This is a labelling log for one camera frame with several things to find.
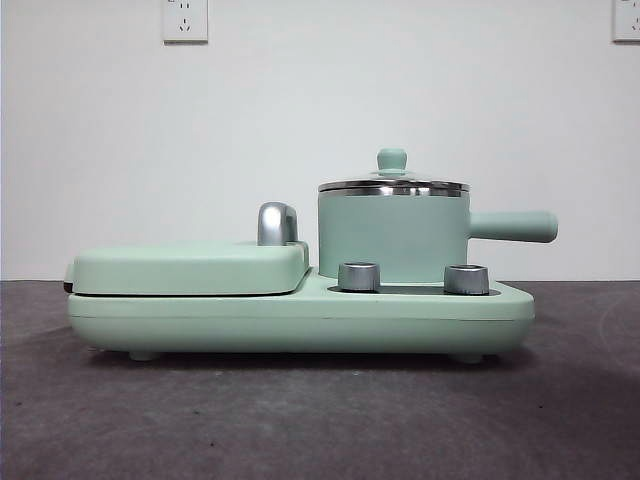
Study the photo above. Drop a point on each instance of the silver control knob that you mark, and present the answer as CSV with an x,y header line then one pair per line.
x,y
359,276
466,279

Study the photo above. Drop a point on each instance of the green hinged griddle cover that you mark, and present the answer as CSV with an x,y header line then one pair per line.
x,y
185,267

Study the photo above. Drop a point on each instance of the white wall socket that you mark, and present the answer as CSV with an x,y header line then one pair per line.
x,y
185,22
627,22

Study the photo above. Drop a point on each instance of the green breakfast machine base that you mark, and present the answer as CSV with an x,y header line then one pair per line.
x,y
300,320

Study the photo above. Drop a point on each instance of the glass lid with green knob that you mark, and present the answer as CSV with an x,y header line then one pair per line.
x,y
393,160

